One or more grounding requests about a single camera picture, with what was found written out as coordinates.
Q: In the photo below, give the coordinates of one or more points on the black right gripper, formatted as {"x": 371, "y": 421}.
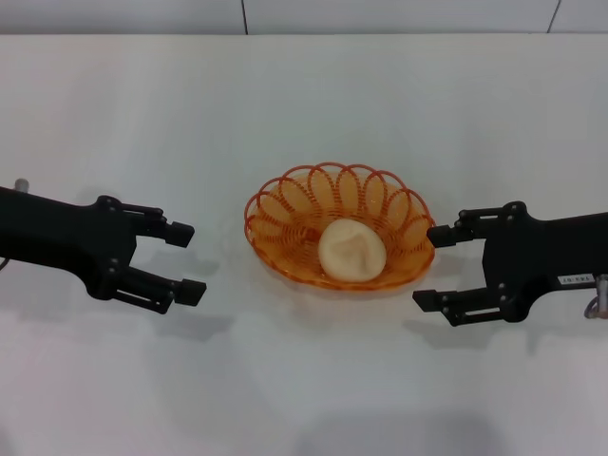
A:
{"x": 537, "y": 256}

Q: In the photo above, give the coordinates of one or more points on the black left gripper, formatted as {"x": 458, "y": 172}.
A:
{"x": 62, "y": 233}

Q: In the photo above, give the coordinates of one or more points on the orange plastic woven basket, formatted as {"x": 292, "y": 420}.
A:
{"x": 404, "y": 256}

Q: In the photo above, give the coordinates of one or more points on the pale round bun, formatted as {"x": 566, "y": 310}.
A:
{"x": 351, "y": 252}

